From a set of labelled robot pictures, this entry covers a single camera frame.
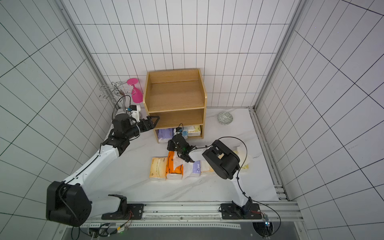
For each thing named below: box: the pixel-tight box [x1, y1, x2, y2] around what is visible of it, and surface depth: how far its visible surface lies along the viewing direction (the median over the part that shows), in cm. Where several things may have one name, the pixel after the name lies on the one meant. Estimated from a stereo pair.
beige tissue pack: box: [200, 160, 215, 174], surface depth 84 cm
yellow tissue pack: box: [149, 156, 168, 181], surface depth 85 cm
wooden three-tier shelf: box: [143, 68, 208, 143], surface depth 89 cm
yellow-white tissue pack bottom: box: [183, 125, 201, 137], surface depth 100 cm
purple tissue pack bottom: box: [157, 128, 174, 143], surface depth 97 cm
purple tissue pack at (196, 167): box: [192, 160, 201, 174], surface depth 84 cm
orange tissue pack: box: [165, 150, 184, 180], surface depth 83 cm
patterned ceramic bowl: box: [217, 111, 234, 126], surface depth 112 cm
